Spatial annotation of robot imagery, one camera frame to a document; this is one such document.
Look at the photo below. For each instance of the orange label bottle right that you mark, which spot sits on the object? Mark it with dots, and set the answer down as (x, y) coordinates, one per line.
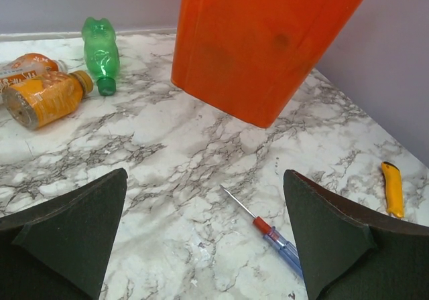
(46, 98)

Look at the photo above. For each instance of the red blue screwdriver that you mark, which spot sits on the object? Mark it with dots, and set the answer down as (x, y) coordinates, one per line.
(286, 250)

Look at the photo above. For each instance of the tall orange label tea bottle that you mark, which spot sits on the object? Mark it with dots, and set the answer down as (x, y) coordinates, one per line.
(28, 66)

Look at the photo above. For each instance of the orange plastic bin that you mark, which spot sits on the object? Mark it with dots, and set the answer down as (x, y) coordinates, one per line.
(248, 57)

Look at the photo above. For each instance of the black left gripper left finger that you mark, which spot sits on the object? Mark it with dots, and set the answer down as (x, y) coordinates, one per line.
(60, 249)

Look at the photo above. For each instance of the green plastic bottle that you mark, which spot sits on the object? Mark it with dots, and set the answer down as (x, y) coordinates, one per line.
(101, 54)

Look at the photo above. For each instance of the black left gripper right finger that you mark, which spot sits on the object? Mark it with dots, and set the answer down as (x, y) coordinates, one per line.
(349, 251)

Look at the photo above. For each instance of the yellow utility knife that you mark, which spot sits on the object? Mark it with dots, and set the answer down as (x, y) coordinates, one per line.
(393, 189)

